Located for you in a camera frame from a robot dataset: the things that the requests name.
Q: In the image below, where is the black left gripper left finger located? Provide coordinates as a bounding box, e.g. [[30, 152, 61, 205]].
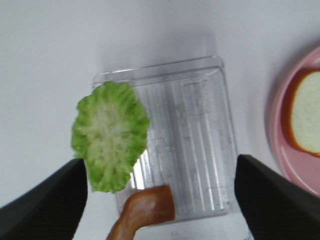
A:
[[0, 159, 88, 240]]

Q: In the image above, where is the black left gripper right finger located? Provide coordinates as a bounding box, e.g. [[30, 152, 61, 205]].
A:
[[235, 154, 320, 240]]

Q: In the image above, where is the bread slice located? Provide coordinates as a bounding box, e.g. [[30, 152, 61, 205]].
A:
[[280, 68, 320, 158]]

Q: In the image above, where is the bacon strip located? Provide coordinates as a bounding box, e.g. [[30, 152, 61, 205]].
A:
[[107, 185, 176, 240]]

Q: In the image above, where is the green lettuce leaf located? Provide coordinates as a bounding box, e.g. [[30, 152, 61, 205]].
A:
[[71, 81, 150, 193]]

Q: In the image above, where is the pink round plate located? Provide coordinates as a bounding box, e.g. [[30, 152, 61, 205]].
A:
[[266, 47, 320, 196]]

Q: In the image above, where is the left clear plastic tray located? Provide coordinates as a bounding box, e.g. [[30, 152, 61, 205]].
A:
[[92, 55, 237, 222]]

